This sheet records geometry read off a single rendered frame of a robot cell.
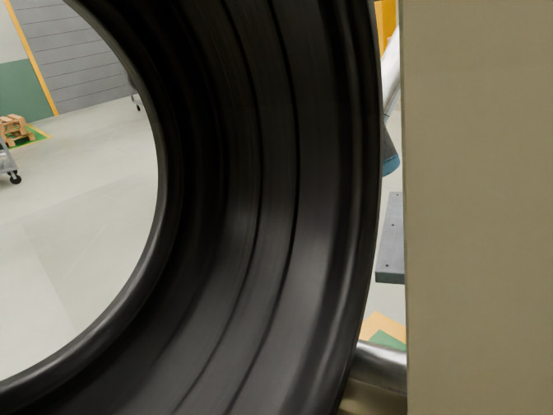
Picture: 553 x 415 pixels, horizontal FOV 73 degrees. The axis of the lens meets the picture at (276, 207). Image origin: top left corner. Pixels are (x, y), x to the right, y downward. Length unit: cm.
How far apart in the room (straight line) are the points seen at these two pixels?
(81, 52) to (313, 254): 1112
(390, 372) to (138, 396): 29
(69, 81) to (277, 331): 1103
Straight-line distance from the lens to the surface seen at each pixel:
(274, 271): 50
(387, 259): 113
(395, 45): 100
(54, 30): 1139
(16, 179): 559
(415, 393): 18
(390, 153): 87
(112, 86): 1162
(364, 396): 50
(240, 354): 48
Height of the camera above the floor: 127
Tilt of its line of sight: 27 degrees down
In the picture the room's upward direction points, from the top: 11 degrees counter-clockwise
